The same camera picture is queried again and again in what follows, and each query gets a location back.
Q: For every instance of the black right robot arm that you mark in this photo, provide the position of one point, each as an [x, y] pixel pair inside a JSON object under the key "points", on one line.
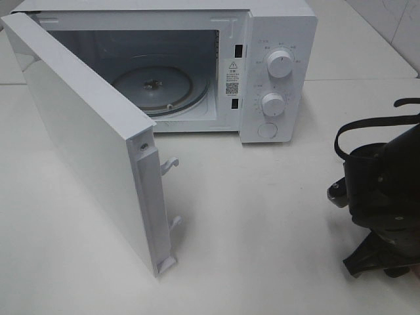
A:
{"points": [[382, 185]]}

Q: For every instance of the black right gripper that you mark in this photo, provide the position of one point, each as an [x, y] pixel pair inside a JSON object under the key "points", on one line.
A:
{"points": [[393, 251]]}

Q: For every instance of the white microwave door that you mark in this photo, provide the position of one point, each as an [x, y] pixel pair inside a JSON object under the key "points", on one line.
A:
{"points": [[106, 140]]}

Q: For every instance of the round white door button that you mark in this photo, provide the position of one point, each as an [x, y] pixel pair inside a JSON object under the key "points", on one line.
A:
{"points": [[267, 130]]}

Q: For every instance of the white microwave knob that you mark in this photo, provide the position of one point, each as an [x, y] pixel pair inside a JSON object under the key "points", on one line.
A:
{"points": [[279, 63], [272, 105]]}

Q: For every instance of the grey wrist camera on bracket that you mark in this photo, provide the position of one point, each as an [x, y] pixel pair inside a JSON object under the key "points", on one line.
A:
{"points": [[337, 193]]}

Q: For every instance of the white microwave oven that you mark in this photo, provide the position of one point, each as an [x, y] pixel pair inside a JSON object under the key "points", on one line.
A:
{"points": [[225, 41]]}

